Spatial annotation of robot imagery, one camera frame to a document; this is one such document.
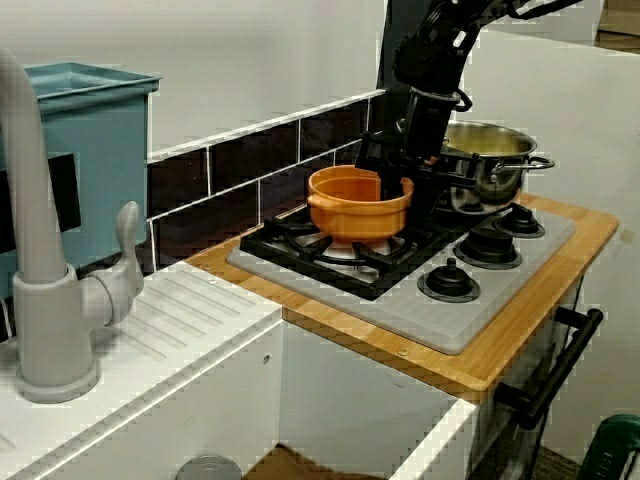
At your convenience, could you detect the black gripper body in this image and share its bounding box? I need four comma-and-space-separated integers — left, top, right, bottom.
354, 86, 484, 189

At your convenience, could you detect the orange plastic pot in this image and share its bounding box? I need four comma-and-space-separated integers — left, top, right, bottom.
305, 165, 416, 247

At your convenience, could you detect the green clamp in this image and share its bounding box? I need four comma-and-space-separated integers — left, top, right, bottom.
578, 413, 640, 480

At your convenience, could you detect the gray plastic faucet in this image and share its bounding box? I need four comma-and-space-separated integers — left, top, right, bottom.
0, 47, 101, 404

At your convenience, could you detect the brown cardboard box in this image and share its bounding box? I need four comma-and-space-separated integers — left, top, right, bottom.
596, 0, 640, 51

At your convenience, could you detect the wooden countertop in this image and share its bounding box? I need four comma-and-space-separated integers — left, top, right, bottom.
185, 191, 620, 393

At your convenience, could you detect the black stove grate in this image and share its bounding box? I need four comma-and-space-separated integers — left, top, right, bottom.
239, 201, 472, 302

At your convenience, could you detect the white toy sink unit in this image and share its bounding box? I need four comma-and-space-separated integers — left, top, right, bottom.
0, 259, 481, 480

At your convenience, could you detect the gray stove top plate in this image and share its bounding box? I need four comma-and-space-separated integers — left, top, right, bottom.
225, 201, 579, 357

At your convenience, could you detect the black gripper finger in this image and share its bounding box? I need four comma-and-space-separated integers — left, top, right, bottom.
407, 171, 444, 232
379, 160, 405, 202

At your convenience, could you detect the gray sink drain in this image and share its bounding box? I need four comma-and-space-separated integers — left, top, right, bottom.
175, 453, 244, 480

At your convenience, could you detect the gray faucet lever handle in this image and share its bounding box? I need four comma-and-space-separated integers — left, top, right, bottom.
79, 199, 147, 329

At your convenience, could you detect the stainless steel pot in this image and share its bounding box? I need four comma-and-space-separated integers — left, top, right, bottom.
438, 120, 556, 215

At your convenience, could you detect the white toy oven front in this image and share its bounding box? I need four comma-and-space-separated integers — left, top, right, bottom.
471, 272, 601, 480

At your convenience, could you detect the blue plastic bin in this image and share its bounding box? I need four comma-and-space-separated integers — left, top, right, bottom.
0, 61, 164, 302

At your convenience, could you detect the black stove knob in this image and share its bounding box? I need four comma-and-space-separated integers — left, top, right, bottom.
452, 221, 524, 272
492, 203, 547, 240
416, 257, 482, 305

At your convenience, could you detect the black oven door handle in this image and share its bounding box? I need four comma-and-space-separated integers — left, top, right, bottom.
494, 307, 605, 432

